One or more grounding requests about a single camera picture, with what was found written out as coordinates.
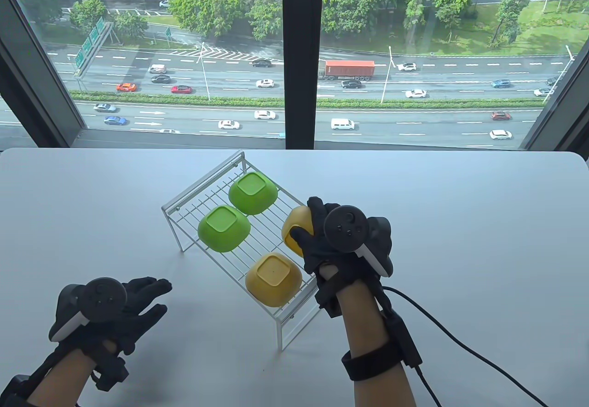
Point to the black window frame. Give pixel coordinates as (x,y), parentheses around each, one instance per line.
(303,57)

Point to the person's right forearm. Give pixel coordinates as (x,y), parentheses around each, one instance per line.
(368,333)

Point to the person's left forearm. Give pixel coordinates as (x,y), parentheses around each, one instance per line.
(60,379)

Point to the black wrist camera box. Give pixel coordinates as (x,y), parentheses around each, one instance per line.
(14,393)
(405,338)

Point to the green small dish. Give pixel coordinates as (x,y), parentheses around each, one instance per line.
(223,227)
(253,193)

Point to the black round tracking controller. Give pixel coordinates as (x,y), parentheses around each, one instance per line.
(101,297)
(345,227)

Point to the yellow small dish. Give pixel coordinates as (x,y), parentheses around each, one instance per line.
(274,278)
(297,220)

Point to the person's right hand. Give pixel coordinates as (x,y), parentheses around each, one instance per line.
(317,246)

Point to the person's left hand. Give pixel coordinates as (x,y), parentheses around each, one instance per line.
(145,289)

